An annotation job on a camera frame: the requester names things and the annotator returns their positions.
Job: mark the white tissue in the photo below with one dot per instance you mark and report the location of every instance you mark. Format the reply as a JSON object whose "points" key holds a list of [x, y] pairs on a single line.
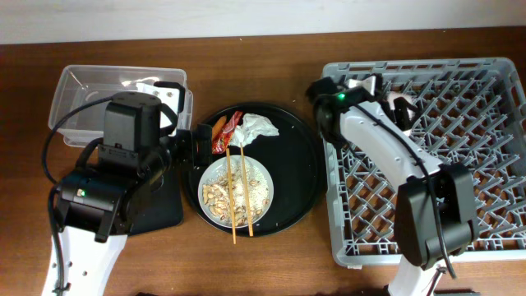
{"points": [[253, 126]]}

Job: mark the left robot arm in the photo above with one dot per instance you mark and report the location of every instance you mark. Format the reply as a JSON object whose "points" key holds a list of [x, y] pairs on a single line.
{"points": [[93, 209]]}

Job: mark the round black tray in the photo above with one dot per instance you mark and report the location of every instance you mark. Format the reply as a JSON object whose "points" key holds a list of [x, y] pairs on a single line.
{"points": [[294, 159]]}

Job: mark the grey plate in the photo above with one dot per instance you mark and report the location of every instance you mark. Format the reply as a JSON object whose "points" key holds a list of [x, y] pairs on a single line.
{"points": [[263, 181]]}

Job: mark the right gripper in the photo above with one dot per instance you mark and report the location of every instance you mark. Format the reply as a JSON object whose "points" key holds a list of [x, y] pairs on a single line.
{"points": [[388, 109]]}

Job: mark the pink bowl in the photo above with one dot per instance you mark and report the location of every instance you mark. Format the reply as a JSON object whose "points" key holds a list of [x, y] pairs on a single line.
{"points": [[403, 110]]}

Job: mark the black rectangular tray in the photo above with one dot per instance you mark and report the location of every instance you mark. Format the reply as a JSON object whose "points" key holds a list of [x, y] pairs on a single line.
{"points": [[165, 210]]}

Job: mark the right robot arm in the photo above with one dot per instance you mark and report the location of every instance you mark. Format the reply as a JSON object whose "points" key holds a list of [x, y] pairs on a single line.
{"points": [[435, 214]]}

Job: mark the grey dishwasher rack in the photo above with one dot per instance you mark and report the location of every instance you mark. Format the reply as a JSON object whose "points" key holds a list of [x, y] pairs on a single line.
{"points": [[472, 112]]}

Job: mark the wooden chopstick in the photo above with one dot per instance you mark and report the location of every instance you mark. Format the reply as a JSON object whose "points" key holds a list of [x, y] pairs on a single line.
{"points": [[246, 193], [231, 198]]}

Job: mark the clear plastic bin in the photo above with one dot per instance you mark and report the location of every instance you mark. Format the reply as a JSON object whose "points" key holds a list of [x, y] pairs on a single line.
{"points": [[81, 84]]}

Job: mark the orange carrot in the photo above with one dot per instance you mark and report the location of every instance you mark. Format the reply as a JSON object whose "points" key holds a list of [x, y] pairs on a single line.
{"points": [[216, 129]]}

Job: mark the red snack wrapper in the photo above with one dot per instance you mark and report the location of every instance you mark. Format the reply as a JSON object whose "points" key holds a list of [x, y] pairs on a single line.
{"points": [[220, 143]]}

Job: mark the food scraps rice and peanuts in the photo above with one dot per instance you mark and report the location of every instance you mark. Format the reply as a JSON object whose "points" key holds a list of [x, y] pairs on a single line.
{"points": [[230, 197]]}

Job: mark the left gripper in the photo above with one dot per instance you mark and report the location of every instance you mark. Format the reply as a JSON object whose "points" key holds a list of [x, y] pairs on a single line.
{"points": [[189, 156]]}

